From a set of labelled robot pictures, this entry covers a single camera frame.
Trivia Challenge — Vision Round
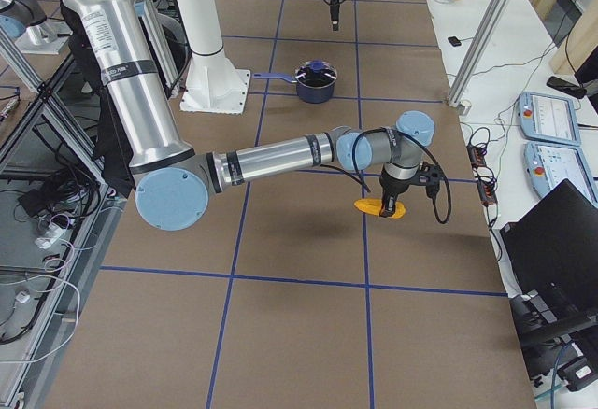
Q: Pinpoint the yellow corn cob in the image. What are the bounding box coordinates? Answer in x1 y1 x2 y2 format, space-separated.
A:
354 198 406 219

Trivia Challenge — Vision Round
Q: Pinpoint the glass pot lid blue knob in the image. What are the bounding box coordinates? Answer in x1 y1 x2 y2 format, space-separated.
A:
295 60 337 81

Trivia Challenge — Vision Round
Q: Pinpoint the blue saucepan with handle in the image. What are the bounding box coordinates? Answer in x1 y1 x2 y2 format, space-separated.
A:
253 67 337 104

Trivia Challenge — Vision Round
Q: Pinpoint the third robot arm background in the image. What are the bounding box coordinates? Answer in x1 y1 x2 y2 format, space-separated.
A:
1 0 72 55

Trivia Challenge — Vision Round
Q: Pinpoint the orange black power strip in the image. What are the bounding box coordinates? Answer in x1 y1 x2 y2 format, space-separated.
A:
466 145 498 207

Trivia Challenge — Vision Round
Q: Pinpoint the small black puck device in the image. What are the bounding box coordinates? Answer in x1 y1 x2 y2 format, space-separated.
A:
448 36 462 47

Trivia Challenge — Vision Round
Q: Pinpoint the lower teach pendant tablet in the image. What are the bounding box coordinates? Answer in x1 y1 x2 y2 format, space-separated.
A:
524 141 597 205

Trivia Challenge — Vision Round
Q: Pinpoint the teach pendant tablet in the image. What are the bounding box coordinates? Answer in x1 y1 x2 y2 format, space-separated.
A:
516 92 581 146
524 141 597 205

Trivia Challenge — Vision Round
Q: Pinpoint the black laptop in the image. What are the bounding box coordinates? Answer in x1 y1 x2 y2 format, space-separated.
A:
500 179 597 308

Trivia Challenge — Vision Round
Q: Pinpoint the upper teach pendant tablet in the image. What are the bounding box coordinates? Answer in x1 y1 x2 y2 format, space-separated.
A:
516 92 581 146

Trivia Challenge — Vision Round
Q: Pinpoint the black smartphone on table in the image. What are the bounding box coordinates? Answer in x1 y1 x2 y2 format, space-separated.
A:
546 76 587 99

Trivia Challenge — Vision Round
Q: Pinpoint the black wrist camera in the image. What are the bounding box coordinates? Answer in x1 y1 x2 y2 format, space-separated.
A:
417 162 444 199

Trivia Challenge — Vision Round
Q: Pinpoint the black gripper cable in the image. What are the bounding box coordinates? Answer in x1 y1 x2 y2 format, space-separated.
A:
352 128 452 226

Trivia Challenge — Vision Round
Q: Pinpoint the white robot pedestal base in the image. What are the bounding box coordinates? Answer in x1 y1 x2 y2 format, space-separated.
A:
177 0 250 115

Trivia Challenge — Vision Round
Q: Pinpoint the aluminium frame post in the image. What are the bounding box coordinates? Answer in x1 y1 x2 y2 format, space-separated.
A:
447 0 510 107

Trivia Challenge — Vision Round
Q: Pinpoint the black cable bundle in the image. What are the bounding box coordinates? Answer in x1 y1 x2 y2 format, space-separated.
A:
13 165 108 223

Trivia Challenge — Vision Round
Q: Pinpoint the white cable on floor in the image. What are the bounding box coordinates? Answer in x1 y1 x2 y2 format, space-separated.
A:
0 212 90 366

